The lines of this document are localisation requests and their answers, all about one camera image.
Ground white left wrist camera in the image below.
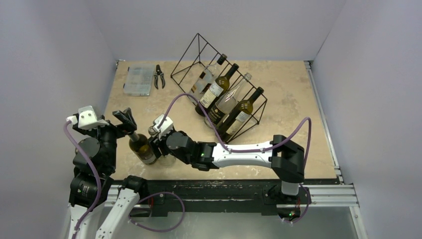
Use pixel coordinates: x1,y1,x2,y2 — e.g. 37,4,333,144
66,106,109,130

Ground green wine bottle white label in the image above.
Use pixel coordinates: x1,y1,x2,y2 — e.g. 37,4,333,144
128,132,157,165

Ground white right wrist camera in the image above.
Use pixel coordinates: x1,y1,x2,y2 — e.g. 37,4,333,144
150,114,174,140

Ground square clear bottle black cap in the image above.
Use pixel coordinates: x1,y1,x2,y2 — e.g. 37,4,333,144
189,54,227,101

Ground clear champagne bottle black label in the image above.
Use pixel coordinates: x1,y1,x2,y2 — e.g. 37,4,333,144
204,73,252,128

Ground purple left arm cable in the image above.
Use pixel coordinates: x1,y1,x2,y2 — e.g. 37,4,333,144
62,122,102,237

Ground olive green wine bottle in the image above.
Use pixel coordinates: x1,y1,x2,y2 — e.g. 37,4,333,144
217,87,264,143

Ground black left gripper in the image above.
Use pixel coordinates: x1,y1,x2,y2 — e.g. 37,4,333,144
74,107,135,170

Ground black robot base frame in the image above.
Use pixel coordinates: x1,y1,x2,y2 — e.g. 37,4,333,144
130,179,358,219

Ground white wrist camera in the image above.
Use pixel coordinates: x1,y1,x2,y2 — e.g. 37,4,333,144
150,114,174,140
66,106,109,130

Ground black wire wine rack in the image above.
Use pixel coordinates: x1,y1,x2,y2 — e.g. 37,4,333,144
170,33,268,142

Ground clear glass bottle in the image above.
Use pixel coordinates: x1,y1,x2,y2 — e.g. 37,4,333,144
148,126,176,167

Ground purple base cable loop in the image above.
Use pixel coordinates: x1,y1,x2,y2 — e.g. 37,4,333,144
127,192,185,233

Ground black grey pliers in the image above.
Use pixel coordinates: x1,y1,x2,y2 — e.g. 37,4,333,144
153,64,166,90

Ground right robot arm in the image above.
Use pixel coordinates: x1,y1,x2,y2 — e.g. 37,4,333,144
148,130,308,203

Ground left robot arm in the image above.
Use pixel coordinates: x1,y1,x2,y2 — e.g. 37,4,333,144
63,106,137,239

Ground clear plastic screw organizer box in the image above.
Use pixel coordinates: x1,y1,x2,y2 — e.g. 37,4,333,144
123,65,155,97

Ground dark green wine bottle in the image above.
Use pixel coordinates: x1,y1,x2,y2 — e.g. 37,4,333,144
195,63,239,117

